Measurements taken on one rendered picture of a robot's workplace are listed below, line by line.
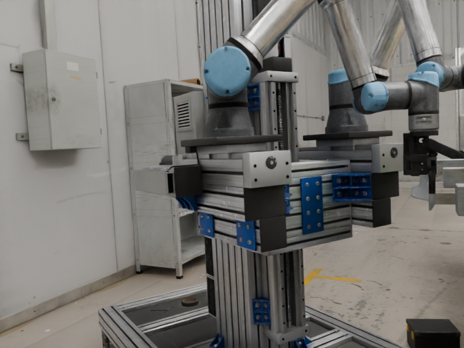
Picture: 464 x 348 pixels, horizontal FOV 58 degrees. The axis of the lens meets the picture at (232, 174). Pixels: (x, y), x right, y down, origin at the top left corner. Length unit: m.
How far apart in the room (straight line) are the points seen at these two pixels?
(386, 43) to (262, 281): 0.95
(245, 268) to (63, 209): 1.83
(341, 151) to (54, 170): 2.06
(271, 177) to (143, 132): 2.39
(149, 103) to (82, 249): 1.20
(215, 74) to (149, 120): 2.33
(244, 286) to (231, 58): 0.82
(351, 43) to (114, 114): 2.45
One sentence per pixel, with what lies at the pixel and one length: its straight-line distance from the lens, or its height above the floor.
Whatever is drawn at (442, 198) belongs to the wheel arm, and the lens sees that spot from 1.23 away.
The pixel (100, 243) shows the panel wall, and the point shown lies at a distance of 3.32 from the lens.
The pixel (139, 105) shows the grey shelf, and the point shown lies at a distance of 3.43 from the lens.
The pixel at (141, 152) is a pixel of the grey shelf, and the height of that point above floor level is 1.01.
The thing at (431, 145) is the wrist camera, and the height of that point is 0.99.
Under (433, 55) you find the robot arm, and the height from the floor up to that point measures 1.25.
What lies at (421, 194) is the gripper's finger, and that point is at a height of 0.86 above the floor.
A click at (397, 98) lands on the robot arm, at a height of 1.11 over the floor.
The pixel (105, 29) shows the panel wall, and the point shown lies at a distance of 3.54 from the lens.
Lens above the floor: 1.01
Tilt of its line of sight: 4 degrees down
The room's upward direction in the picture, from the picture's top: 3 degrees counter-clockwise
